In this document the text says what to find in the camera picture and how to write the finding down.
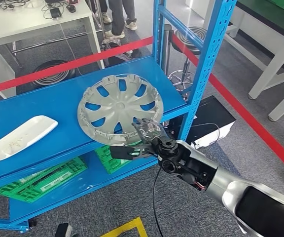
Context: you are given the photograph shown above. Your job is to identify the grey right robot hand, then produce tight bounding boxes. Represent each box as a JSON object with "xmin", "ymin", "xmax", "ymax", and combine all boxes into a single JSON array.
[{"xmin": 132, "ymin": 118, "xmax": 169, "ymax": 145}]

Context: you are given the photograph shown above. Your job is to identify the silver plastic wheel hubcap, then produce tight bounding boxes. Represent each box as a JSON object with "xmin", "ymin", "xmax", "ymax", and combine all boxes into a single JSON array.
[{"xmin": 77, "ymin": 74, "xmax": 164, "ymax": 146}]

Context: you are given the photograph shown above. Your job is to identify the blue metal shelf rack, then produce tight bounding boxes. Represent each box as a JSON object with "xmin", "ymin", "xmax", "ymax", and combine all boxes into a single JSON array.
[{"xmin": 0, "ymin": 0, "xmax": 237, "ymax": 234}]

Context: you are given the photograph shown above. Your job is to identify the white workbench with green top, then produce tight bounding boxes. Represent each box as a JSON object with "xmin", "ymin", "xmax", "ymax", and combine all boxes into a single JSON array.
[{"xmin": 185, "ymin": 0, "xmax": 284, "ymax": 122}]

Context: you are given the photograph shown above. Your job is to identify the white plastic car trim part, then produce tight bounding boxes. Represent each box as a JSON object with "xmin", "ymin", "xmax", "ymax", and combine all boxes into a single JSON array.
[{"xmin": 0, "ymin": 115, "xmax": 59, "ymax": 163}]

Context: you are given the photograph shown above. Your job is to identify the green folded plastic crate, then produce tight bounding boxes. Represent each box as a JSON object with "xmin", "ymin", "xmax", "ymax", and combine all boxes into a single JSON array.
[
  {"xmin": 6, "ymin": 163, "xmax": 88, "ymax": 204},
  {"xmin": 0, "ymin": 157, "xmax": 87, "ymax": 198},
  {"xmin": 100, "ymin": 154, "xmax": 145, "ymax": 175},
  {"xmin": 94, "ymin": 142, "xmax": 142, "ymax": 164}
]

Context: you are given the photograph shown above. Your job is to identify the black and white equipment box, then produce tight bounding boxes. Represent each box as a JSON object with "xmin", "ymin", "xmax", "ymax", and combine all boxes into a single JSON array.
[{"xmin": 168, "ymin": 95, "xmax": 237, "ymax": 150}]

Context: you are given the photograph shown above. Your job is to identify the yellow floor tape square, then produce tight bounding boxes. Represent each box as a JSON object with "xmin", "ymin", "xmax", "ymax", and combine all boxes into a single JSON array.
[{"xmin": 100, "ymin": 217, "xmax": 148, "ymax": 237}]

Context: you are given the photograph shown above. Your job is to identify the dark bag on floor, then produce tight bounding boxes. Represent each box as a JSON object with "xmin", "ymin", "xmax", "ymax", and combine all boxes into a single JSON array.
[{"xmin": 100, "ymin": 38, "xmax": 142, "ymax": 68}]

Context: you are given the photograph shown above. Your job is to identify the black round stool chrome base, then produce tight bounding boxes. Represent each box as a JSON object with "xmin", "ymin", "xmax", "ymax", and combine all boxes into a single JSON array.
[{"xmin": 168, "ymin": 25, "xmax": 208, "ymax": 99}]

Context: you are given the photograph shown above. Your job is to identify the red barrier belt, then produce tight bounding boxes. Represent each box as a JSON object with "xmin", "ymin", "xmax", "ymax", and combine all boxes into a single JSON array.
[
  {"xmin": 171, "ymin": 33, "xmax": 284, "ymax": 179},
  {"xmin": 0, "ymin": 36, "xmax": 154, "ymax": 97}
]

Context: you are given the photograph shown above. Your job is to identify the black smartphone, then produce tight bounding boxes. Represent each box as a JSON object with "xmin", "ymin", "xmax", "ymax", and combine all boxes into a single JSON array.
[{"xmin": 49, "ymin": 7, "xmax": 62, "ymax": 20}]

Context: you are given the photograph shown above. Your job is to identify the white desk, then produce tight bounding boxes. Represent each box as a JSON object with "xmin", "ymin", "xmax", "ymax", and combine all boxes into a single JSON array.
[{"xmin": 0, "ymin": 0, "xmax": 105, "ymax": 99}]

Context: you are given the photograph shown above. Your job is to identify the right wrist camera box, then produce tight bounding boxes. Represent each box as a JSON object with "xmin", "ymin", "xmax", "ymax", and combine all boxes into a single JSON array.
[{"xmin": 109, "ymin": 144, "xmax": 158, "ymax": 161}]

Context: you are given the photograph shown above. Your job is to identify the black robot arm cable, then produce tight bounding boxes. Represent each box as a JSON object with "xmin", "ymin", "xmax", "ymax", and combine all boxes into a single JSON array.
[{"xmin": 152, "ymin": 166, "xmax": 164, "ymax": 237}]

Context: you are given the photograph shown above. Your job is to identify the chrome barrier post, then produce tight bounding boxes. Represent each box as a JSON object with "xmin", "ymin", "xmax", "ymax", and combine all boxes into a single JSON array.
[{"xmin": 161, "ymin": 23, "xmax": 173, "ymax": 77}]

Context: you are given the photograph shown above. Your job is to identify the white charging cable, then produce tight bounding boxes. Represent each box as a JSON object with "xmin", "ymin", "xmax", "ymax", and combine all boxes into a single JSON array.
[{"xmin": 59, "ymin": 18, "xmax": 84, "ymax": 77}]

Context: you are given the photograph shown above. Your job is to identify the black tangled desk cables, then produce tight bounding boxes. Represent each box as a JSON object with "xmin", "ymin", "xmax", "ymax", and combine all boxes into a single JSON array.
[{"xmin": 0, "ymin": 0, "xmax": 44, "ymax": 12}]

